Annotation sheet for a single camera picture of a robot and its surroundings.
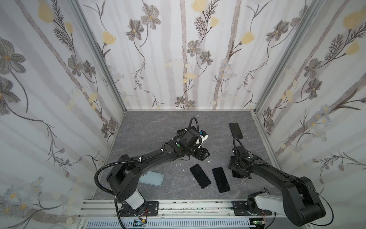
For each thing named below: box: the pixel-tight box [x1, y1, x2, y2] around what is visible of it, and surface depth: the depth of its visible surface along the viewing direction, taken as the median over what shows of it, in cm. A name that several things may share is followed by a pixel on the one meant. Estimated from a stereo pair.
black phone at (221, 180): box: [212, 166, 231, 193], surface depth 86 cm
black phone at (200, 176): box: [189, 163, 212, 189], surface depth 86 cm
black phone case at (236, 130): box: [228, 122, 244, 139], surface depth 110 cm
